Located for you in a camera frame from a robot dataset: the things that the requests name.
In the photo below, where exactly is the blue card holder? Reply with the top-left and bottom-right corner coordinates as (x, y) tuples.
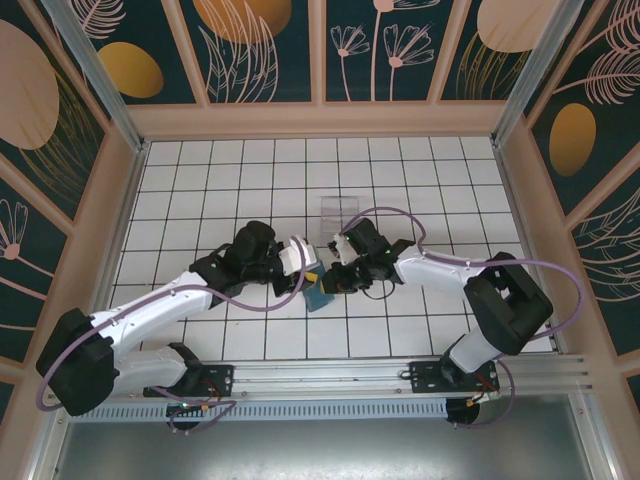
(301, 259), (337, 314)

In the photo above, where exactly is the aluminium table side rail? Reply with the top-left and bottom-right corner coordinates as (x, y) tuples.
(492, 139), (569, 354)
(92, 142), (149, 361)

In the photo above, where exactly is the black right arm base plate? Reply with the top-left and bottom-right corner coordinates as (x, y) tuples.
(408, 360), (500, 395)

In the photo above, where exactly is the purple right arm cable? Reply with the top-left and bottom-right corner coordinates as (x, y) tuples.
(339, 207), (585, 431)

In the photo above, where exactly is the clear acrylic tray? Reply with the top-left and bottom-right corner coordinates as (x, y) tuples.
(319, 195), (362, 246)

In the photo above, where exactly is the grey metal sheet panel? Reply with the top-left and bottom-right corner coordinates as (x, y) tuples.
(49, 394), (616, 480)

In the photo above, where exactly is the aluminium corner post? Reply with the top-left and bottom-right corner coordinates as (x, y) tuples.
(39, 0), (147, 153)
(491, 0), (574, 147)

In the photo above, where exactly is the aluminium mounting rail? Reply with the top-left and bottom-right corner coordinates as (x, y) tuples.
(49, 353), (599, 399)

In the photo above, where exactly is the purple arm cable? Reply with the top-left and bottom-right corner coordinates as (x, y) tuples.
(339, 207), (585, 431)
(37, 234), (309, 435)

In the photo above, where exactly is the grey slotted cable duct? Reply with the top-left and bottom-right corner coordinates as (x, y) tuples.
(69, 398), (450, 422)

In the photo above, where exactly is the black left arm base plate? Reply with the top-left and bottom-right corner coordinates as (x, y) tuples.
(143, 364), (236, 400)

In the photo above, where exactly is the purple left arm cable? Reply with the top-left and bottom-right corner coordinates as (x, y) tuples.
(37, 234), (309, 435)

